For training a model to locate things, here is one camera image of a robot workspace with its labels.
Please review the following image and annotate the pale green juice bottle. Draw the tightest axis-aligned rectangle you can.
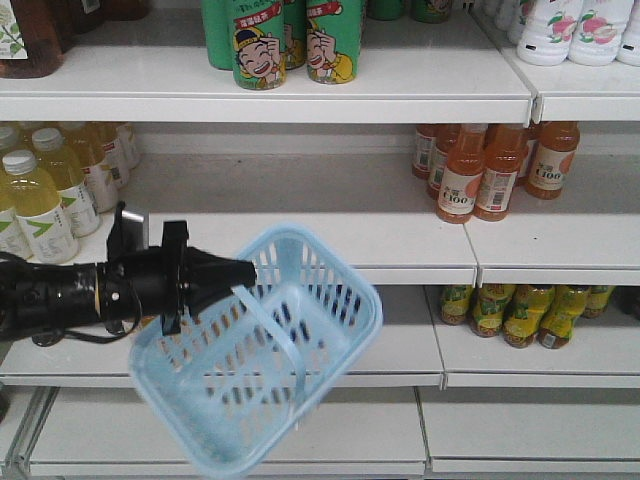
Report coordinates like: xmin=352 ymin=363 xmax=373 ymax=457
xmin=2 ymin=149 xmax=79 ymax=264
xmin=31 ymin=127 xmax=100 ymax=237
xmin=0 ymin=190 xmax=33 ymax=259

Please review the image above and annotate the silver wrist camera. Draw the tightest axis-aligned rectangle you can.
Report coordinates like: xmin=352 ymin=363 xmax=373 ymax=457
xmin=106 ymin=201 xmax=149 ymax=262

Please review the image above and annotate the yellow lemon tea bottle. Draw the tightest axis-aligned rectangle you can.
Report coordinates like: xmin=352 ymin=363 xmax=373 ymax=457
xmin=503 ymin=284 xmax=555 ymax=348
xmin=471 ymin=283 xmax=516 ymax=338

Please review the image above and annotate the white middle shelf board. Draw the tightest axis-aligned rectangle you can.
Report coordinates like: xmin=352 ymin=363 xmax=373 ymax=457
xmin=1 ymin=325 xmax=443 ymax=388

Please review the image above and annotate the green cartoon tea can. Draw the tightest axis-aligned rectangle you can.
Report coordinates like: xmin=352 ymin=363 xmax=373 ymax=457
xmin=226 ymin=0 xmax=286 ymax=91
xmin=306 ymin=0 xmax=364 ymax=85

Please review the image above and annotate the white peach drink bottle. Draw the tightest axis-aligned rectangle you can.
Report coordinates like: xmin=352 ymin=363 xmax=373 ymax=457
xmin=516 ymin=0 xmax=583 ymax=66

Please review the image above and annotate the orange C100 drink bottle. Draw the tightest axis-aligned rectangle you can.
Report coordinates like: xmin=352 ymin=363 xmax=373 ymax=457
xmin=525 ymin=121 xmax=580 ymax=200
xmin=436 ymin=123 xmax=488 ymax=224
xmin=473 ymin=124 xmax=527 ymax=221

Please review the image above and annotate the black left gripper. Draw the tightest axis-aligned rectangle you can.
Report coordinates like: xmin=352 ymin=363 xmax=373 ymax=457
xmin=98 ymin=221 xmax=256 ymax=338

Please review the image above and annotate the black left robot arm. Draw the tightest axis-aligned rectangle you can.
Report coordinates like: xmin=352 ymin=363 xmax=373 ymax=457
xmin=1 ymin=218 xmax=257 ymax=346

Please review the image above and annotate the light blue plastic basket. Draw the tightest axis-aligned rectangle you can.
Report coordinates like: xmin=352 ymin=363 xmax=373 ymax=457
xmin=129 ymin=223 xmax=383 ymax=479

